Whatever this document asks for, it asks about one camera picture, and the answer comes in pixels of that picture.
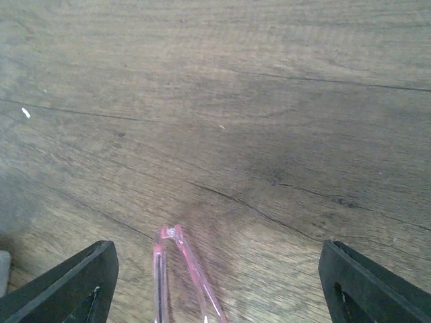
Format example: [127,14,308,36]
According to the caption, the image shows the pink sunglasses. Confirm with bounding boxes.
[153,224,227,322]

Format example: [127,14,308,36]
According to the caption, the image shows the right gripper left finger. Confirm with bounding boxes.
[1,240,119,323]

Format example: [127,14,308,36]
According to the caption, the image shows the grey glasses case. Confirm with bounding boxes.
[0,250,11,297]

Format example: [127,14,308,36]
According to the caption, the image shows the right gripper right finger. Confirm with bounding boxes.
[319,240,430,322]

